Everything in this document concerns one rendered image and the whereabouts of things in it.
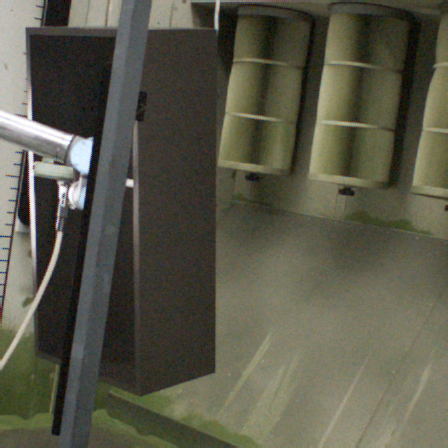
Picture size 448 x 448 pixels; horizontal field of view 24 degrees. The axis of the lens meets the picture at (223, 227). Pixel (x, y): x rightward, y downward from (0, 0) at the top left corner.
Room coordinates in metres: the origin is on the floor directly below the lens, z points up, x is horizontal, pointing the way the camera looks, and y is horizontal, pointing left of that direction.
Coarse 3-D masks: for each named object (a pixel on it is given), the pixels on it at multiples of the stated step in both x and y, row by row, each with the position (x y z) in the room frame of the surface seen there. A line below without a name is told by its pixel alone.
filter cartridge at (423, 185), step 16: (432, 80) 4.00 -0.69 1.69; (432, 96) 3.96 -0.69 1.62; (432, 112) 3.94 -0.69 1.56; (432, 128) 3.93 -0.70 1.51; (432, 144) 3.92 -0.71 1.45; (416, 160) 4.00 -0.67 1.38; (432, 160) 3.91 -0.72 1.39; (416, 176) 3.98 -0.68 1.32; (432, 176) 3.89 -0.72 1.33; (416, 192) 3.95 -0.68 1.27; (432, 192) 3.88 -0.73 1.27
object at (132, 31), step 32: (128, 0) 2.31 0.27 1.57; (128, 32) 2.30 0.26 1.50; (128, 64) 2.30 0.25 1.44; (128, 96) 2.31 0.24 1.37; (128, 128) 2.32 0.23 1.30; (128, 160) 2.33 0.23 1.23; (96, 192) 2.32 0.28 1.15; (96, 224) 2.31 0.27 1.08; (96, 256) 2.30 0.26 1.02; (96, 288) 2.30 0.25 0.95; (96, 320) 2.31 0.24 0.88; (96, 352) 2.32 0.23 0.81; (64, 416) 2.32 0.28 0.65
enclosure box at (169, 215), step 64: (64, 64) 3.88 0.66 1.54; (192, 64) 3.51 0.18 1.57; (64, 128) 3.91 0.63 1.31; (192, 128) 3.55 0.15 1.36; (128, 192) 3.99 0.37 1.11; (192, 192) 3.58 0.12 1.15; (64, 256) 3.97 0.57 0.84; (128, 256) 4.03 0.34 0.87; (192, 256) 3.61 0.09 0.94; (64, 320) 4.00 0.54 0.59; (128, 320) 4.07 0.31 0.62; (192, 320) 3.64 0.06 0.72; (128, 384) 3.62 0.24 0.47
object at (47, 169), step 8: (48, 160) 3.44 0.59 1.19; (40, 168) 3.41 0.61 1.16; (48, 168) 3.42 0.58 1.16; (56, 168) 3.43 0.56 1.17; (64, 168) 3.44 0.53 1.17; (72, 168) 3.45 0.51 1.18; (40, 176) 3.42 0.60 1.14; (48, 176) 3.42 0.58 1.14; (56, 176) 3.44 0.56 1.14; (64, 176) 3.44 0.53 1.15; (72, 176) 3.45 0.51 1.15; (128, 184) 3.53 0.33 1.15; (64, 200) 3.45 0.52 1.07; (64, 208) 3.46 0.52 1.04; (64, 216) 3.46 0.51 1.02; (64, 224) 3.46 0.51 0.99
